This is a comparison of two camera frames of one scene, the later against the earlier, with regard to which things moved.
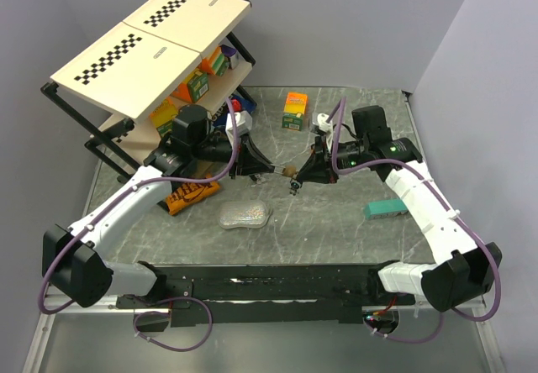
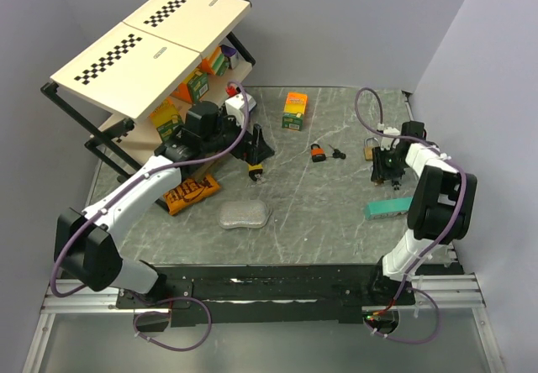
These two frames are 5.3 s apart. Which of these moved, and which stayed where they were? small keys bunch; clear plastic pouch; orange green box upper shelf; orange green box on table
Moved: small keys bunch
Stayed: orange green box upper shelf; orange green box on table; clear plastic pouch
